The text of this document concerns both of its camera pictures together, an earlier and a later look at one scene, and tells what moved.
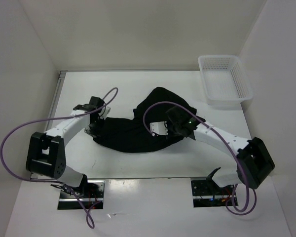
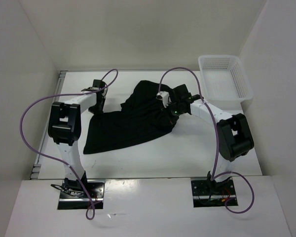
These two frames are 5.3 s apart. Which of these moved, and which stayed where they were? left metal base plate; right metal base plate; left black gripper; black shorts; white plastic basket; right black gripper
Moved: black shorts; right black gripper; left black gripper
Stayed: right metal base plate; white plastic basket; left metal base plate
